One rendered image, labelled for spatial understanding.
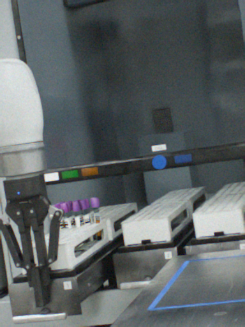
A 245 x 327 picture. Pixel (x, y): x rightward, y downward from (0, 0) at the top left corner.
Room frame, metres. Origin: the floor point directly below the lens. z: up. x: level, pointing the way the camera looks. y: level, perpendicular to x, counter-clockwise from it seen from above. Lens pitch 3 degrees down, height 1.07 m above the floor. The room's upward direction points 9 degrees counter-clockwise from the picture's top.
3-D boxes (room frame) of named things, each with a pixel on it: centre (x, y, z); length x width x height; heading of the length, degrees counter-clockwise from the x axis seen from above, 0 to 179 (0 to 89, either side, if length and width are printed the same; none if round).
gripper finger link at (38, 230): (1.58, 0.17, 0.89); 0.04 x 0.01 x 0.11; 166
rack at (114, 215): (2.08, 0.06, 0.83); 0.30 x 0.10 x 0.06; 166
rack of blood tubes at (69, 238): (1.78, 0.13, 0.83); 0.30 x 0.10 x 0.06; 166
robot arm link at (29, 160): (1.58, 0.18, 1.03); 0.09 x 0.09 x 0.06
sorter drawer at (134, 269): (2.07, -0.10, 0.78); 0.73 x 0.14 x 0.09; 166
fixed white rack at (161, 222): (1.94, -0.06, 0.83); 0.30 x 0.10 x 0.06; 166
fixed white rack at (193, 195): (2.25, -0.14, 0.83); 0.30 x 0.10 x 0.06; 166
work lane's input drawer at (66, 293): (1.91, 0.10, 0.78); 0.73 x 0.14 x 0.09; 166
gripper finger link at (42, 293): (1.58, 0.18, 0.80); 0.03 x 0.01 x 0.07; 166
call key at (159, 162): (1.81, -0.08, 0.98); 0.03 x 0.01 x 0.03; 76
